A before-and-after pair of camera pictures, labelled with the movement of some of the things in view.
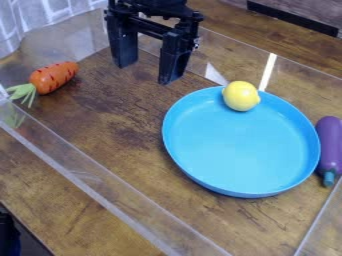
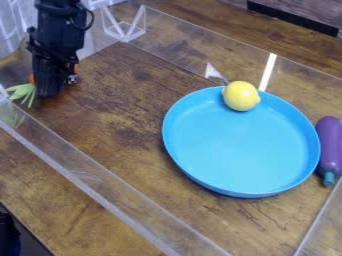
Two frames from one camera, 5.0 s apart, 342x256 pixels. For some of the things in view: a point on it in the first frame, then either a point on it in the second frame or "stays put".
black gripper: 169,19 → 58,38
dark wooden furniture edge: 317,15 stays put
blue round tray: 243,154 stays put
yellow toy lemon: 241,95 stays put
